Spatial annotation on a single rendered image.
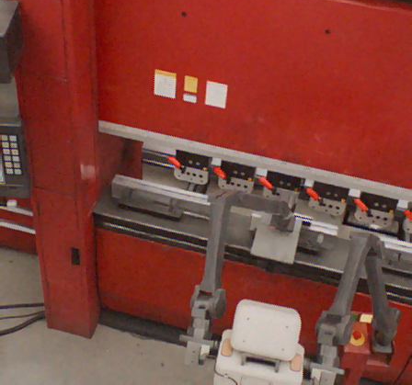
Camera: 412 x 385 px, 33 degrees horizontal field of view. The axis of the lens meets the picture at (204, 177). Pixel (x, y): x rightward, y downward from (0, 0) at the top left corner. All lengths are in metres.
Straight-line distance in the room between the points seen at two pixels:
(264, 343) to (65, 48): 1.25
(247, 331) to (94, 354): 1.67
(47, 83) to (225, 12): 0.73
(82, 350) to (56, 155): 1.27
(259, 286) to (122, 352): 0.91
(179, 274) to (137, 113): 0.86
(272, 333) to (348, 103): 0.93
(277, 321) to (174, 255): 1.12
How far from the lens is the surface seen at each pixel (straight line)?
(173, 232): 3.12
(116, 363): 3.73
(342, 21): 2.47
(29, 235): 3.96
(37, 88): 2.73
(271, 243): 2.95
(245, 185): 2.96
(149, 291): 3.49
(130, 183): 3.20
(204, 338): 2.35
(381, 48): 2.51
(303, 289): 3.20
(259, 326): 2.22
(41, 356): 3.79
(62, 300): 3.62
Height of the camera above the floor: 3.13
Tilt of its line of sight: 42 degrees down
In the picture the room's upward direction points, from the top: 6 degrees clockwise
